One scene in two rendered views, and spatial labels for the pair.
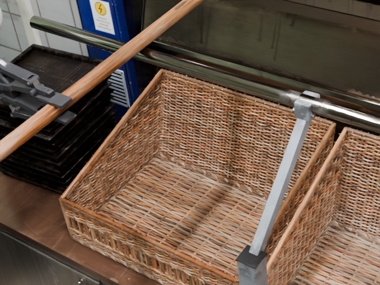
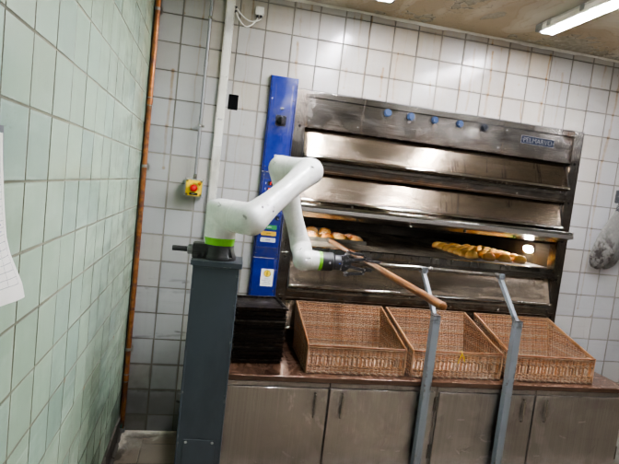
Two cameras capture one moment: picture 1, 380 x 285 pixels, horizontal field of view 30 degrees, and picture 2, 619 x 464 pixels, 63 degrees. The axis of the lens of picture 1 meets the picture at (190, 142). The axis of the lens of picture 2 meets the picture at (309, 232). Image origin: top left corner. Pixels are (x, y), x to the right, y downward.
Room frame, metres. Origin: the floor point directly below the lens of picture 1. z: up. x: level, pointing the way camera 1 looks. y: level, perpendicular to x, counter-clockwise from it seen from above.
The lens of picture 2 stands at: (-0.19, 2.41, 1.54)
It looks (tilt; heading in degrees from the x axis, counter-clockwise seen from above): 5 degrees down; 308
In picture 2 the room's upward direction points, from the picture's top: 7 degrees clockwise
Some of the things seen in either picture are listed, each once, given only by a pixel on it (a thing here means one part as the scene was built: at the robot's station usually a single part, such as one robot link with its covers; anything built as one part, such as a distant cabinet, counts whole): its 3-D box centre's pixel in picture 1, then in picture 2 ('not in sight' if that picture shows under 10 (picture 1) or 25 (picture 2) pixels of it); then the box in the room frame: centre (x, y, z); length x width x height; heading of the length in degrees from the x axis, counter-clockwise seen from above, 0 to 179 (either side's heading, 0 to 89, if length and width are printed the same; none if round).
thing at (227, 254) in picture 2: not in sight; (204, 249); (1.44, 1.03, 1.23); 0.26 x 0.15 x 0.06; 47
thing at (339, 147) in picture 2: not in sight; (442, 160); (1.20, -0.61, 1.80); 1.79 x 0.11 x 0.19; 50
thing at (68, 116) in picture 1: (57, 114); not in sight; (1.10, 0.24, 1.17); 0.07 x 0.03 x 0.01; 50
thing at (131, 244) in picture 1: (197, 182); (346, 336); (1.36, -0.01, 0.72); 0.56 x 0.49 x 0.28; 50
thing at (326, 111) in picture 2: not in sight; (445, 130); (1.22, -0.63, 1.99); 1.80 x 0.08 x 0.21; 50
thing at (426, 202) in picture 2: not in sight; (437, 202); (1.20, -0.61, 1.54); 1.79 x 0.11 x 0.19; 50
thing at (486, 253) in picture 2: not in sight; (477, 251); (1.17, -1.34, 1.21); 0.61 x 0.48 x 0.06; 140
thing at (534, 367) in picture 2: not in sight; (530, 346); (0.60, -0.91, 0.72); 0.56 x 0.49 x 0.28; 50
